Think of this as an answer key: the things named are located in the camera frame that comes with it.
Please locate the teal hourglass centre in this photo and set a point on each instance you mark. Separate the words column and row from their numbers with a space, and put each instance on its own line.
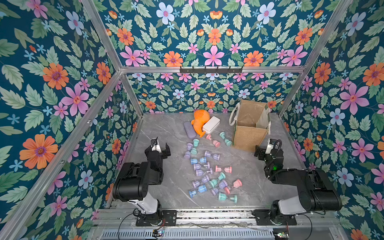
column 215, row 182

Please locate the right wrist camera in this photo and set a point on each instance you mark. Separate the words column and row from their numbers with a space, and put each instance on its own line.
column 273, row 144

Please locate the black wall hook rail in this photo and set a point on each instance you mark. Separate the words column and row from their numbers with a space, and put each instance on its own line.
column 211, row 70

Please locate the teal hourglass upper left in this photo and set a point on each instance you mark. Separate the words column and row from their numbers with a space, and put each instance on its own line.
column 194, row 150

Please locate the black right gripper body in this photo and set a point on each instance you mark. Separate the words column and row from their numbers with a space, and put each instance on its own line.
column 264, row 154

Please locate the pink hourglass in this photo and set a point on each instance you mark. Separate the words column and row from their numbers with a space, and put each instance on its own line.
column 226, row 169
column 235, row 185
column 213, row 141

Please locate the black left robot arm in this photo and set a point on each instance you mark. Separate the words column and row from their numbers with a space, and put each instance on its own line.
column 132, row 183

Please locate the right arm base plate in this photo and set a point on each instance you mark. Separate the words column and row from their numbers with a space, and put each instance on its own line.
column 266, row 218

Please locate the teal hourglass near bag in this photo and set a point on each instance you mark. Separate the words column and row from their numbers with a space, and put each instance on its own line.
column 226, row 140

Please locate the blue hourglass centre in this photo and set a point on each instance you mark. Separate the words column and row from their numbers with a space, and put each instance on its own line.
column 202, row 160

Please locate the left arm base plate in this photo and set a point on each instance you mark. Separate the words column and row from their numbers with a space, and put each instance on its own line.
column 162, row 218

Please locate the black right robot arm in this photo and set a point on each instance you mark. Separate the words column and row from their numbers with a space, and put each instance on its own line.
column 315, row 191

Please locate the orange plush toy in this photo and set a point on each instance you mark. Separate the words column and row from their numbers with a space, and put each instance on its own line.
column 201, row 117

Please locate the blue hourglass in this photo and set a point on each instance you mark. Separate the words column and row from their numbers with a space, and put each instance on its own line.
column 200, row 190
column 202, row 160

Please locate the purple hourglass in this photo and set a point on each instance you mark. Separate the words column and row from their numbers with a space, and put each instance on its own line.
column 188, row 152
column 198, row 183
column 214, row 156

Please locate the teal hourglass front pair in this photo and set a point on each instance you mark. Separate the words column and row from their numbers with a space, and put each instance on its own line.
column 224, row 197

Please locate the jute canvas tote bag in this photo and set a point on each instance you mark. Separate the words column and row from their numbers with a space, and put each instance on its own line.
column 252, row 123

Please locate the white rectangular box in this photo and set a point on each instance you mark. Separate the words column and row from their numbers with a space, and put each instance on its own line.
column 211, row 125

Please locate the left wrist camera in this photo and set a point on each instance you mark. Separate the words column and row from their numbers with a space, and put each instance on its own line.
column 155, row 146

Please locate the blue hourglass front left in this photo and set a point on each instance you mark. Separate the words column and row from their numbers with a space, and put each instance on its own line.
column 200, row 190

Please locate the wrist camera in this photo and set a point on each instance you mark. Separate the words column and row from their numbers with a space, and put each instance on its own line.
column 155, row 146
column 273, row 144

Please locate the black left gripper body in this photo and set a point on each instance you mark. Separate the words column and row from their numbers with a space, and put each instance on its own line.
column 159, row 153

